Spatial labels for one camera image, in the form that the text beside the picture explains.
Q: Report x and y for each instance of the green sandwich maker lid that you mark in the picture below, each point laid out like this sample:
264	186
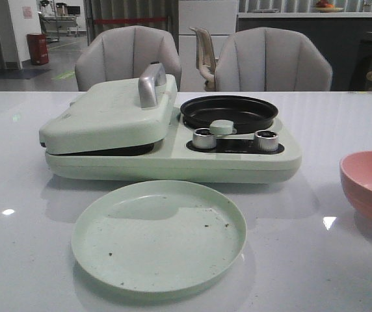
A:
114	115

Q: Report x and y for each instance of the pink bowl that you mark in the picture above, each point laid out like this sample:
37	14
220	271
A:
356	180

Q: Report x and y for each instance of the left silver control knob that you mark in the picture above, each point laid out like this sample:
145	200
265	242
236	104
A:
203	139

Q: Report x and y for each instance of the silver control knob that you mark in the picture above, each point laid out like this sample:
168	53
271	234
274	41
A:
266	140
203	139

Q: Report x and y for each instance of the black round frying pan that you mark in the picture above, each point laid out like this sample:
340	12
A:
247	114

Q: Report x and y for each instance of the right silver control knob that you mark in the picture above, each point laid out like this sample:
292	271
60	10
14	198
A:
266	140

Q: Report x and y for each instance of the green round plate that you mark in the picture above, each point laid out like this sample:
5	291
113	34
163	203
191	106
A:
159	239

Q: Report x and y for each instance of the beige office chair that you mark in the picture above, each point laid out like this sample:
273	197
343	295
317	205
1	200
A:
205	57

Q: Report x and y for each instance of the right grey upholstered chair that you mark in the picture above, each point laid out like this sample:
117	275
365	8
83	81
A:
266	59

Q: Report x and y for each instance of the grey upholstered chair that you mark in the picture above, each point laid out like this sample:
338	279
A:
124	53
266	59

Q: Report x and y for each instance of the left grey upholstered chair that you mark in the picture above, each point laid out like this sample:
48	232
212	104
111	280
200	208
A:
124	53

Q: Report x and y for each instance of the white cabinet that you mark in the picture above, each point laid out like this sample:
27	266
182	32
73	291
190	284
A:
218	18

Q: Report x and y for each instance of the red trash bin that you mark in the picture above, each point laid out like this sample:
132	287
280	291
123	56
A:
37	48

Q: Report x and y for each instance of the dark counter with white top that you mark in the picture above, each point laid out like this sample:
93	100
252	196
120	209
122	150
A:
344	39

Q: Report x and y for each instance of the fruit plate on counter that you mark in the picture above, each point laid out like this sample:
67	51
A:
326	7

